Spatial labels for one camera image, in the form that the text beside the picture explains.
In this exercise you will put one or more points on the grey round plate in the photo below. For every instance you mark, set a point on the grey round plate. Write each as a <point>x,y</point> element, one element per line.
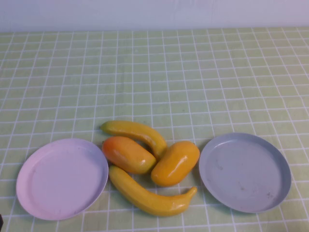
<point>246,174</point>

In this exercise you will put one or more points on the large yellow banana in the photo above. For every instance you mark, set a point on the large yellow banana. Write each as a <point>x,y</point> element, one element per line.
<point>144,195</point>

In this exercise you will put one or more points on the plain yellow mango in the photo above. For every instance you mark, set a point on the plain yellow mango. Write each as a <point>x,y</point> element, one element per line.
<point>176,164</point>

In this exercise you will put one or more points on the orange-red tinted mango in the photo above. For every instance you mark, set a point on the orange-red tinted mango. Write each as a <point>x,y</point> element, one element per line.
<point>125,154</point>

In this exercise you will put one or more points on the black equipment piece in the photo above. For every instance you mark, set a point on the black equipment piece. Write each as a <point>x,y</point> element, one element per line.
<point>1,220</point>

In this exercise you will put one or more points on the pink round plate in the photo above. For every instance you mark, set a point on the pink round plate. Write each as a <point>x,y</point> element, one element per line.
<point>62,183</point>

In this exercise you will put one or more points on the small curved yellow banana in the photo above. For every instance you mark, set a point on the small curved yellow banana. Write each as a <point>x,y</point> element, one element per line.
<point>135,129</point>

